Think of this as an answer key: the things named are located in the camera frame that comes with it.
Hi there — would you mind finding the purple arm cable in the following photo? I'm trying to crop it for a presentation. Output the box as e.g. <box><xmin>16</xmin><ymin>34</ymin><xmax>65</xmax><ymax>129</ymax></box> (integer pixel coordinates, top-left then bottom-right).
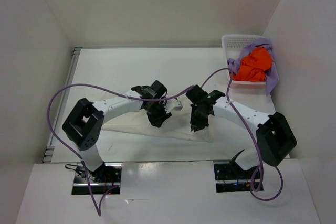
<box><xmin>194</xmin><ymin>68</ymin><xmax>285</xmax><ymax>201</ymax></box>
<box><xmin>46</xmin><ymin>83</ymin><xmax>196</xmax><ymax>217</ymax></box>

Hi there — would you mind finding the lavender t shirt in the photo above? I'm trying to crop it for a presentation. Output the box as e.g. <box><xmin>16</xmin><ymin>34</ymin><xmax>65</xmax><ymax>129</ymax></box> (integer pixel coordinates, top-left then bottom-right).
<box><xmin>227</xmin><ymin>38</ymin><xmax>279</xmax><ymax>95</ymax></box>

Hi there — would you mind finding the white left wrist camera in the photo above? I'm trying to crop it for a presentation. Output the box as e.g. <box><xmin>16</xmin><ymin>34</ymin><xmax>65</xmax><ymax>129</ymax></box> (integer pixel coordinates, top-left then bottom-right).
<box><xmin>164</xmin><ymin>99</ymin><xmax>183</xmax><ymax>113</ymax></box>

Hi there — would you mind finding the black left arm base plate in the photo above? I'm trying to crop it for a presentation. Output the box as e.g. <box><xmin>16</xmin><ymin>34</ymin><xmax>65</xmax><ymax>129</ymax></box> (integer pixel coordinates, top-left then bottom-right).
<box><xmin>65</xmin><ymin>164</ymin><xmax>122</xmax><ymax>195</ymax></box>

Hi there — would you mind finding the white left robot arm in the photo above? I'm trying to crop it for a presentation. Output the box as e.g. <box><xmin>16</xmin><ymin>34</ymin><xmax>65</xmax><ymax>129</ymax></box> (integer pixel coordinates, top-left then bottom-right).
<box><xmin>62</xmin><ymin>80</ymin><xmax>172</xmax><ymax>182</ymax></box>

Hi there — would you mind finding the orange t shirt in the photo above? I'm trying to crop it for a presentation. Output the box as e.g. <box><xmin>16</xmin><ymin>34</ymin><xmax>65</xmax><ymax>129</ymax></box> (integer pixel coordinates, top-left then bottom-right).
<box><xmin>233</xmin><ymin>47</ymin><xmax>272</xmax><ymax>82</ymax></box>

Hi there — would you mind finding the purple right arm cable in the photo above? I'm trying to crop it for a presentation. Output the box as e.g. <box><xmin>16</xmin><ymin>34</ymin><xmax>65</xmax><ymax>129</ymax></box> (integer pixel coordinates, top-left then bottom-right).
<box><xmin>194</xmin><ymin>68</ymin><xmax>285</xmax><ymax>201</ymax></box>

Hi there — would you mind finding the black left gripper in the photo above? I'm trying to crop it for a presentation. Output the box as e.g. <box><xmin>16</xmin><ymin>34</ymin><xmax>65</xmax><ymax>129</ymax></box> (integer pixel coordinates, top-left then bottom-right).
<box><xmin>144</xmin><ymin>100</ymin><xmax>172</xmax><ymax>129</ymax></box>

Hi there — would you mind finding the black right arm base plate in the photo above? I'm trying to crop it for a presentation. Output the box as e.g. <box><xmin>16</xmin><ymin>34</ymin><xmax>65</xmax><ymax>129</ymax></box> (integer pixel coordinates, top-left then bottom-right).
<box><xmin>213</xmin><ymin>162</ymin><xmax>260</xmax><ymax>193</ymax></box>

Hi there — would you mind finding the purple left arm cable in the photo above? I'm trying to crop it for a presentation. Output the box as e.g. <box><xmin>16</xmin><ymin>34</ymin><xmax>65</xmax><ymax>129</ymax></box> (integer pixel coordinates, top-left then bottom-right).
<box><xmin>46</xmin><ymin>83</ymin><xmax>196</xmax><ymax>217</ymax></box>

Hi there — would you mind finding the white t shirt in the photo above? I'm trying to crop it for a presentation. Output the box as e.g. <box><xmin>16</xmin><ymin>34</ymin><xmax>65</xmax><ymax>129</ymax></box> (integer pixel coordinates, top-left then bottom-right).
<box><xmin>102</xmin><ymin>110</ymin><xmax>215</xmax><ymax>142</ymax></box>

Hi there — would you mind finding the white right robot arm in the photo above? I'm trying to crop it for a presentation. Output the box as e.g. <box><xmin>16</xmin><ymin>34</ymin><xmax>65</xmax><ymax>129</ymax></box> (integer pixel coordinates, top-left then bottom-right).
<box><xmin>186</xmin><ymin>85</ymin><xmax>297</xmax><ymax>178</ymax></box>

